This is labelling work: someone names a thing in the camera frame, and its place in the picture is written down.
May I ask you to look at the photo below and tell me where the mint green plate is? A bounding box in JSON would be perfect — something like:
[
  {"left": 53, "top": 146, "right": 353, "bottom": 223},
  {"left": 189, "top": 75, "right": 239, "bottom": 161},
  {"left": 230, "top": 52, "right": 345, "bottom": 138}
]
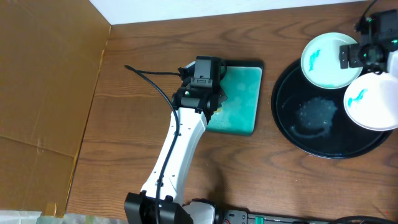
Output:
[{"left": 301, "top": 32, "right": 362, "bottom": 89}]

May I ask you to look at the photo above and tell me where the white pink plate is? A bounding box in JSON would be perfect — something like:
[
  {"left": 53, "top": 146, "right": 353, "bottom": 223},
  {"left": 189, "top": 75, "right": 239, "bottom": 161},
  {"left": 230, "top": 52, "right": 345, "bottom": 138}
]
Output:
[{"left": 343, "top": 73, "right": 397, "bottom": 131}]

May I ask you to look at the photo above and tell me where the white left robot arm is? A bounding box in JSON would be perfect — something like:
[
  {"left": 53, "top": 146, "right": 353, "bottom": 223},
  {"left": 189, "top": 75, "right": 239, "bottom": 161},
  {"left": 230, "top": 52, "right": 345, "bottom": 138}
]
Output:
[{"left": 124, "top": 86, "right": 226, "bottom": 224}]

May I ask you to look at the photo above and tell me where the round black serving tray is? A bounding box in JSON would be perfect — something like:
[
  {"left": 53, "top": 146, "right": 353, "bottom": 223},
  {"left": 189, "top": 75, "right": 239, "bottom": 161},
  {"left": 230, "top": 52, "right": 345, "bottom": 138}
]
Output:
[{"left": 271, "top": 60, "right": 391, "bottom": 159}]

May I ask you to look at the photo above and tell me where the brown cardboard panel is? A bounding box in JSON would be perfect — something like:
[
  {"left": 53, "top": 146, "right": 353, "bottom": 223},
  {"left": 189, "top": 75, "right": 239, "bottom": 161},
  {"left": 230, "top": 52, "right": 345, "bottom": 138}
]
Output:
[{"left": 1, "top": 0, "right": 111, "bottom": 216}]

